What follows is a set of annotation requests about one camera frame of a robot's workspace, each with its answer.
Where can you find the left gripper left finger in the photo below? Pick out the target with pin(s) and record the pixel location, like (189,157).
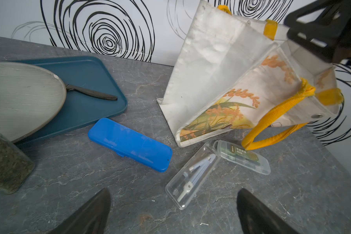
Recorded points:
(90,218)

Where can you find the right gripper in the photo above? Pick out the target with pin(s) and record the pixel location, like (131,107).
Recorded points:
(324,29)

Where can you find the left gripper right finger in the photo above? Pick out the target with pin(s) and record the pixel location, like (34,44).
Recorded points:
(256,218)

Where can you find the clear case white compass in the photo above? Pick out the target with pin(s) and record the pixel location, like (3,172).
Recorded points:
(183,187)

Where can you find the blue compass case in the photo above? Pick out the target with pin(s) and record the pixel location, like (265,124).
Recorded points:
(131,144)

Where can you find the canvas tote bag yellow handles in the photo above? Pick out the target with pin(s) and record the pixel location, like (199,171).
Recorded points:
(239,73)

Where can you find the small jar black lid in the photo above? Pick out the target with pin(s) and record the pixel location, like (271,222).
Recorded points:
(15,166)

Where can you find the grey round plate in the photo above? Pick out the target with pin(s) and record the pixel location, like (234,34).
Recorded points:
(30,97)

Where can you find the teal tray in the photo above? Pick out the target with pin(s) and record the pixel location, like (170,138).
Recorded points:
(79,110)

